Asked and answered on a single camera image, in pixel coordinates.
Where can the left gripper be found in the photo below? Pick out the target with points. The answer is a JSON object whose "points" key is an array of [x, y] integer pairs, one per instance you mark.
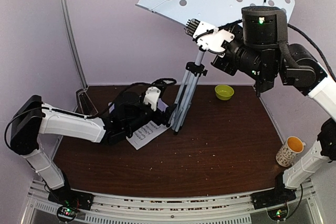
{"points": [[162, 118]]}

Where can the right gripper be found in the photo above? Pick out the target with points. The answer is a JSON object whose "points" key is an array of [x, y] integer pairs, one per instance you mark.
{"points": [[222, 64]]}

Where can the purple sheet music page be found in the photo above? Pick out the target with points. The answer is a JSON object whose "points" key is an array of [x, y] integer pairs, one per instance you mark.
{"points": [[161, 106]]}

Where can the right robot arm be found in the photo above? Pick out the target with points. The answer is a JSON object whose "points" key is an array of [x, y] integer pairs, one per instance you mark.
{"points": [[314, 82]]}

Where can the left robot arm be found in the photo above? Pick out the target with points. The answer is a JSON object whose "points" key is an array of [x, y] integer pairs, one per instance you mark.
{"points": [[36, 117]]}

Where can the white sheet music page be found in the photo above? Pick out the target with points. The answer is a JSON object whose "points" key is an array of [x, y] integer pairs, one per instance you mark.
{"points": [[146, 134]]}

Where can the green plastic bowl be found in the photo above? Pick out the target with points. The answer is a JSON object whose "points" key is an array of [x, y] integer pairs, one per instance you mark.
{"points": [[224, 92]]}

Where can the brown wooden metronome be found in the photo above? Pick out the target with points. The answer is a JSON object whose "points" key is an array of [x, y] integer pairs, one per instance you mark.
{"points": [[84, 103]]}

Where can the patterned paper cup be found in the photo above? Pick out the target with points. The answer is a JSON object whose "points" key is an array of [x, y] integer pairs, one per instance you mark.
{"points": [[291, 148]]}

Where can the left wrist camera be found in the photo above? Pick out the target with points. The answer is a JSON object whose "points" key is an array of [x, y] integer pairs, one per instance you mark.
{"points": [[151, 97]]}

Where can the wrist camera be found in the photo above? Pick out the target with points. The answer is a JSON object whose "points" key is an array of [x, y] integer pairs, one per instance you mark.
{"points": [[208, 37], [151, 97]]}

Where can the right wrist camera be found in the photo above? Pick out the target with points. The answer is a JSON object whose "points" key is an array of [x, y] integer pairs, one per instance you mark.
{"points": [[208, 37]]}

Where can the aluminium front rail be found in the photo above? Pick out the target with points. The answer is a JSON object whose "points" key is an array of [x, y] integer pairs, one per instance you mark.
{"points": [[231, 208]]}

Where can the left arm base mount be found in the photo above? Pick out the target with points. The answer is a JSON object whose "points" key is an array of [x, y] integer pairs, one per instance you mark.
{"points": [[72, 207]]}

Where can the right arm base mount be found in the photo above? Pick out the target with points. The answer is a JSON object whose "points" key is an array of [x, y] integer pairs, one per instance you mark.
{"points": [[276, 204]]}

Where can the left aluminium corner post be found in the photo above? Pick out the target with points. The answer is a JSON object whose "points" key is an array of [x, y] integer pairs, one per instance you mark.
{"points": [[72, 43]]}

